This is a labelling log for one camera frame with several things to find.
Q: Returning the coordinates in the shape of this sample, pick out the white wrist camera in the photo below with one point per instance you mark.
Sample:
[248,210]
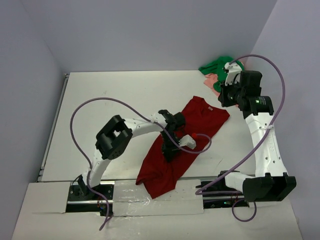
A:
[187,141]
[232,70]

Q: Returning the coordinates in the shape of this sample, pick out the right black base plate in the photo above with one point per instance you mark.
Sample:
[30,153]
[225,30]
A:
[222,197]

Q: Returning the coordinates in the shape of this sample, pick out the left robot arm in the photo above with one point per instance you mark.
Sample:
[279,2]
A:
[114,137]

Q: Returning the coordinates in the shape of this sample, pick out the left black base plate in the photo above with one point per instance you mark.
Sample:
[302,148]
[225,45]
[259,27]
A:
[91,203]

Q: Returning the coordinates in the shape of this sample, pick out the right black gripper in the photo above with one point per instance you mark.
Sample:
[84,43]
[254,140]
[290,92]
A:
[225,101]

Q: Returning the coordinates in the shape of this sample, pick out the green t-shirt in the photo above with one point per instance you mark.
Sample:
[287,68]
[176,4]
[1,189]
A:
[217,67]

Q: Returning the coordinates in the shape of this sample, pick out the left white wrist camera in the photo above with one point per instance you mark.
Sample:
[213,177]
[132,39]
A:
[187,141]

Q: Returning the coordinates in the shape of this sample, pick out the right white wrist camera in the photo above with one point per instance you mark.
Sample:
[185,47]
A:
[232,70]

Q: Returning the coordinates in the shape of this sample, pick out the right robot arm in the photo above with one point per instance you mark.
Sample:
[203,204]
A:
[271,182]

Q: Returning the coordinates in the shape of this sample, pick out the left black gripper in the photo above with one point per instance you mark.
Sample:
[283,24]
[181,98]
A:
[168,151]

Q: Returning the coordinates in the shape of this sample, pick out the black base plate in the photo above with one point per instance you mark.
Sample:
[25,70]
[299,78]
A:
[91,203]
[222,197]

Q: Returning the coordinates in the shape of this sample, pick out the pink t-shirt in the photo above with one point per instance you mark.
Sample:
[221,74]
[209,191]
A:
[210,80]

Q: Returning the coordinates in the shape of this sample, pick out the silver taped cover panel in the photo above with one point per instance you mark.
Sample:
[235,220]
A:
[131,200]

